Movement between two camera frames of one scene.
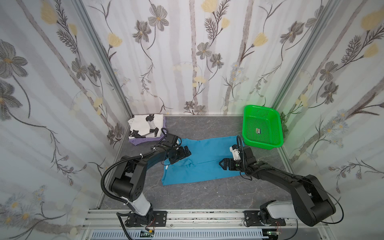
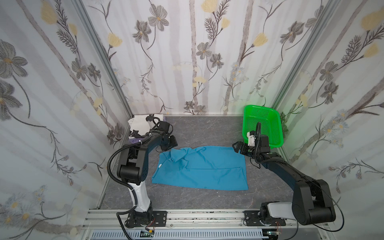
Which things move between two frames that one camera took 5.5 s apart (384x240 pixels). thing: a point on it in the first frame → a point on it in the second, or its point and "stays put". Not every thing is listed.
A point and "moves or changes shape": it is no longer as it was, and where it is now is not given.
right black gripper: [229, 163] → [241, 147]
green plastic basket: [262, 127] stays put
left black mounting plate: [155, 218] stays put
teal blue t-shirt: [203, 164] moves or changes shape
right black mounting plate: [251, 219] stays put
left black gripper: [181, 153] → [172, 142]
